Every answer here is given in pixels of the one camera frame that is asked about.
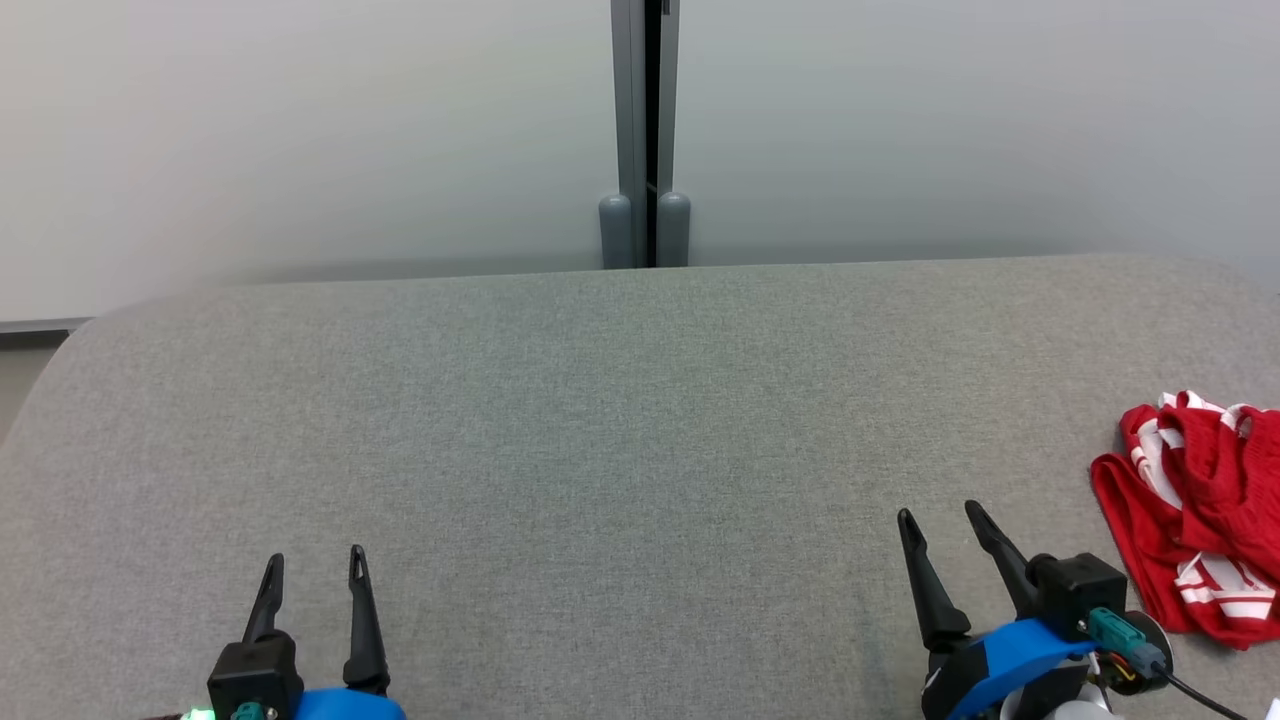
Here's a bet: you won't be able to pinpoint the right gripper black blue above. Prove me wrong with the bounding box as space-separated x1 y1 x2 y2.
896 499 1172 720

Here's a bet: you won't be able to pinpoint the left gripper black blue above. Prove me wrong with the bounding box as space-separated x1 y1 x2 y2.
205 544 407 720

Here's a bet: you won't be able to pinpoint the red Bulls jersey white sleeves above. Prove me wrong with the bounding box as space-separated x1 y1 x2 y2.
1090 450 1280 651

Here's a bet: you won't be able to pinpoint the red Bulls shorts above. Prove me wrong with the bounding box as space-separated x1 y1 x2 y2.
1118 390 1280 586

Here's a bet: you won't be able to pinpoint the grey cylindrical post foot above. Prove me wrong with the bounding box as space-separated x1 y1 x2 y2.
657 191 693 268
598 193 634 270

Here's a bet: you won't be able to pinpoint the grey partition post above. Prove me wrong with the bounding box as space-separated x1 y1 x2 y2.
610 0 682 269

